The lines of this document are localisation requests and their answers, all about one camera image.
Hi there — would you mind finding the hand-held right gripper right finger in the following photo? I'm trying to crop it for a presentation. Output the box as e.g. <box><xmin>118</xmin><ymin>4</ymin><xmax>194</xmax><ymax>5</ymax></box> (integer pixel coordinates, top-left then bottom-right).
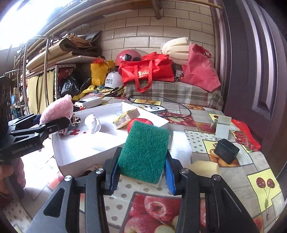
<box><xmin>164</xmin><ymin>154</ymin><xmax>262</xmax><ymax>233</ymax></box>

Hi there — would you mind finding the pink plush toy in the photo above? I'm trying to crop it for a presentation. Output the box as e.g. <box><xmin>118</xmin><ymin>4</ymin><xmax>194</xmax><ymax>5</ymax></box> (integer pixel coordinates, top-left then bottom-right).
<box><xmin>39</xmin><ymin>94</ymin><xmax>74</xmax><ymax>126</ymax></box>

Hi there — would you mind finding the person's left hand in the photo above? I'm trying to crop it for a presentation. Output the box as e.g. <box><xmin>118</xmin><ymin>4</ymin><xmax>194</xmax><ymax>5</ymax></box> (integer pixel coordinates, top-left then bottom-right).
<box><xmin>0</xmin><ymin>165</ymin><xmax>14</xmax><ymax>180</ymax></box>

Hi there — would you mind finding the bamboo pole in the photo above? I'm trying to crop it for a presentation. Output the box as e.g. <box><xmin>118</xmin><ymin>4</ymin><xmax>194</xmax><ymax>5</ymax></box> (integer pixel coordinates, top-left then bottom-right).
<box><xmin>188</xmin><ymin>0</ymin><xmax>222</xmax><ymax>10</ymax></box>

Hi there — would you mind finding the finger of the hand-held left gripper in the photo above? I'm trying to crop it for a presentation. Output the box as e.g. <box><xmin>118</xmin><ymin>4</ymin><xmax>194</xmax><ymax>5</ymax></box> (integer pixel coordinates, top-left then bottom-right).
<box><xmin>8</xmin><ymin>117</ymin><xmax>70</xmax><ymax>144</ymax></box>
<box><xmin>8</xmin><ymin>114</ymin><xmax>43</xmax><ymax>132</ymax></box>

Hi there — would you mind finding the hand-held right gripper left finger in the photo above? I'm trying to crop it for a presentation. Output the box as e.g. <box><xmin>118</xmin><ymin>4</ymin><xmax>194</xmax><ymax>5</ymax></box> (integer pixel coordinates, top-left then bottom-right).
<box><xmin>27</xmin><ymin>147</ymin><xmax>123</xmax><ymax>233</ymax></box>

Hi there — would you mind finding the red bag with handles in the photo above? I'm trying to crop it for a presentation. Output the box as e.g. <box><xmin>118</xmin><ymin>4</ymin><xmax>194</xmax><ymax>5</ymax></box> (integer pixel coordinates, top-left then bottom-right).
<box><xmin>118</xmin><ymin>52</ymin><xmax>175</xmax><ymax>93</ymax></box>

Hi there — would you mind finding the cream foam pad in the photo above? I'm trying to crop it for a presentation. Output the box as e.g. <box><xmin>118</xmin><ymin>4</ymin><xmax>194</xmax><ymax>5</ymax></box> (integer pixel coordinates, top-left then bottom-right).
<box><xmin>161</xmin><ymin>37</ymin><xmax>191</xmax><ymax>66</ymax></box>

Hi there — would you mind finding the dark red garment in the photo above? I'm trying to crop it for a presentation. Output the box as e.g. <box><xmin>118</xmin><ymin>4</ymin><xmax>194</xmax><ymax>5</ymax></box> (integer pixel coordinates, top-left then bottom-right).
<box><xmin>0</xmin><ymin>184</ymin><xmax>14</xmax><ymax>209</ymax></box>

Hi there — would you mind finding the brown panelled door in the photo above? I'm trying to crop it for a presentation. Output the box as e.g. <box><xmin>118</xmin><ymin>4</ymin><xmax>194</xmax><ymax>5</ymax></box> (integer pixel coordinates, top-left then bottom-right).
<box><xmin>211</xmin><ymin>0</ymin><xmax>287</xmax><ymax>180</ymax></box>

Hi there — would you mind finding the chrome tube rack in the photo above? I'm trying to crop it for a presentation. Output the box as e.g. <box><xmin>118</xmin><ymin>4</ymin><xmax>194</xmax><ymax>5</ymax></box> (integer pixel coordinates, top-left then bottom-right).
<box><xmin>22</xmin><ymin>35</ymin><xmax>56</xmax><ymax>108</ymax></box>

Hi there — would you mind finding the fruit print tablecloth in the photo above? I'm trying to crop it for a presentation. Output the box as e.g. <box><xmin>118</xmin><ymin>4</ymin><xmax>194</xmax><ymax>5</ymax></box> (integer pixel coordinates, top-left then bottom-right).
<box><xmin>0</xmin><ymin>99</ymin><xmax>282</xmax><ymax>233</ymax></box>

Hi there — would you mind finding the white foam block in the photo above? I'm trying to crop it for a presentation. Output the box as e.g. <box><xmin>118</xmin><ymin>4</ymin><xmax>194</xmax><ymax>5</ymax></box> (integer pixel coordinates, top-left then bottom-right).
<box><xmin>169</xmin><ymin>130</ymin><xmax>193</xmax><ymax>165</ymax></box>

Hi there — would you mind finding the yellow cloth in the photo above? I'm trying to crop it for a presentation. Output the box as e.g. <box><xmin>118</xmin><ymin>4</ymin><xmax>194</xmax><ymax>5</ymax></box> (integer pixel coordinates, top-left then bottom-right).
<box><xmin>72</xmin><ymin>84</ymin><xmax>99</xmax><ymax>101</ymax></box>

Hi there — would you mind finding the patterned cloth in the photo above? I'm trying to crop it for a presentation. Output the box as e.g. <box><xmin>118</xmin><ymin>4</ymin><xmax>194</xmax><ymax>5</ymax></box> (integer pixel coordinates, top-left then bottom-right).
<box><xmin>59</xmin><ymin>113</ymin><xmax>81</xmax><ymax>136</ymax></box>

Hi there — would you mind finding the plaid cover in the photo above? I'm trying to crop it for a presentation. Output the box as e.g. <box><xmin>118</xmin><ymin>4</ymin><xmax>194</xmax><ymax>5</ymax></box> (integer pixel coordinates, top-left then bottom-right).
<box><xmin>123</xmin><ymin>79</ymin><xmax>224</xmax><ymax>111</ymax></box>

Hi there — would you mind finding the red helmet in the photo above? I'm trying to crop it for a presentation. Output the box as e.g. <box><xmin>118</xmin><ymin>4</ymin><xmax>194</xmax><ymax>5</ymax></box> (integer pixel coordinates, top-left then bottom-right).
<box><xmin>115</xmin><ymin>49</ymin><xmax>142</xmax><ymax>68</ymax></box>

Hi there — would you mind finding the green scouring pad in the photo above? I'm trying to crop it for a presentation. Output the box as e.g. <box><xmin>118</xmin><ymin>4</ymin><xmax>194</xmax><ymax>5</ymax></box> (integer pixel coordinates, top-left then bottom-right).
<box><xmin>117</xmin><ymin>121</ymin><xmax>171</xmax><ymax>184</ymax></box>

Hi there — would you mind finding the small white cardboard box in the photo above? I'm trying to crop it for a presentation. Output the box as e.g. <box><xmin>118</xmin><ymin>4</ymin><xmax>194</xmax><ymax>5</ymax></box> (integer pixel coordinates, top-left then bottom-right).
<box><xmin>211</xmin><ymin>115</ymin><xmax>232</xmax><ymax>141</ymax></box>

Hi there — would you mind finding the white helmet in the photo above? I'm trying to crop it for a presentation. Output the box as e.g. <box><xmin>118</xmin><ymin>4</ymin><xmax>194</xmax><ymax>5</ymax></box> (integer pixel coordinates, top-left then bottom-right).
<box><xmin>105</xmin><ymin>70</ymin><xmax>124</xmax><ymax>88</ymax></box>

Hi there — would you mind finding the red plastic bag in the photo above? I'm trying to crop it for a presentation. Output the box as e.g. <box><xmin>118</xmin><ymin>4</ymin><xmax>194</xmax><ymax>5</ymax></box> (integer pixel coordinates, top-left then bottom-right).
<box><xmin>180</xmin><ymin>44</ymin><xmax>221</xmax><ymax>92</ymax></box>

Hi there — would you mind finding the pile of flat cardboard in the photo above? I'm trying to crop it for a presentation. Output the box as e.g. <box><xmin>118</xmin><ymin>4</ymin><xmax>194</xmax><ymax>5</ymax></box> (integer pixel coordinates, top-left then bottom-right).
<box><xmin>26</xmin><ymin>30</ymin><xmax>103</xmax><ymax>70</ymax></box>

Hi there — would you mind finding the pale yellow sponge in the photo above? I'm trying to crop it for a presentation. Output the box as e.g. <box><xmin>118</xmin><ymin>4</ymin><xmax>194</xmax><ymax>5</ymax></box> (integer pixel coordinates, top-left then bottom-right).
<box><xmin>187</xmin><ymin>160</ymin><xmax>221</xmax><ymax>177</ymax></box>

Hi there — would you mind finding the black power adapter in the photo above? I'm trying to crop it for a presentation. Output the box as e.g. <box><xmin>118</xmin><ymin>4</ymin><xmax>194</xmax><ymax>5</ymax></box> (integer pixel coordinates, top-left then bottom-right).
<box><xmin>213</xmin><ymin>138</ymin><xmax>240</xmax><ymax>164</ymax></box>

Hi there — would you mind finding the black plastic bag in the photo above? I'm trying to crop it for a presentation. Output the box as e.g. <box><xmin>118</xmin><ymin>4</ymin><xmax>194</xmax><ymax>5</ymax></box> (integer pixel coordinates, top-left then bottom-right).
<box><xmin>60</xmin><ymin>75</ymin><xmax>81</xmax><ymax>98</ymax></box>

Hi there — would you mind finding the yellow white small carton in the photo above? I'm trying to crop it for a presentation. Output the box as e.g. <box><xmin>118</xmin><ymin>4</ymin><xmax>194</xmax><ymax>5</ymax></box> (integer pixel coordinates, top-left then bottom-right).
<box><xmin>113</xmin><ymin>109</ymin><xmax>140</xmax><ymax>130</ymax></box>

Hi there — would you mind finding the white power bank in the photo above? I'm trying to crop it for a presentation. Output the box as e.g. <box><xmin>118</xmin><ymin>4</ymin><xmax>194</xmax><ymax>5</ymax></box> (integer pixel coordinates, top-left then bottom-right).
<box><xmin>75</xmin><ymin>97</ymin><xmax>102</xmax><ymax>110</ymax></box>

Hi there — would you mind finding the yellow bag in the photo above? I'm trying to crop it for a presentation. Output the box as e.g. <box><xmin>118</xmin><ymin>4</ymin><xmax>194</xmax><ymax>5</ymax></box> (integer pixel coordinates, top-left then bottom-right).
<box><xmin>90</xmin><ymin>57</ymin><xmax>116</xmax><ymax>87</ymax></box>

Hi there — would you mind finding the yellow curtain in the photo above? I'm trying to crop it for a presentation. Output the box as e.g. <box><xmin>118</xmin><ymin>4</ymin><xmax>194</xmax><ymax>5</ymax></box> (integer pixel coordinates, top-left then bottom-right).
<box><xmin>27</xmin><ymin>69</ymin><xmax>56</xmax><ymax>115</ymax></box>

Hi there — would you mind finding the white round charger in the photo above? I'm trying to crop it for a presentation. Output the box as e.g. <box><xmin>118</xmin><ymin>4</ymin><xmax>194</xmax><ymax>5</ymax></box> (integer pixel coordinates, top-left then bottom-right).
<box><xmin>143</xmin><ymin>106</ymin><xmax>167</xmax><ymax>113</ymax></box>

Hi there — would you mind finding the thin black cable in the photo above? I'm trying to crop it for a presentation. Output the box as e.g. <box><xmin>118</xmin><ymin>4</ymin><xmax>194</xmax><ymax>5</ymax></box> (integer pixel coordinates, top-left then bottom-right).
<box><xmin>128</xmin><ymin>95</ymin><xmax>192</xmax><ymax>118</ymax></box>

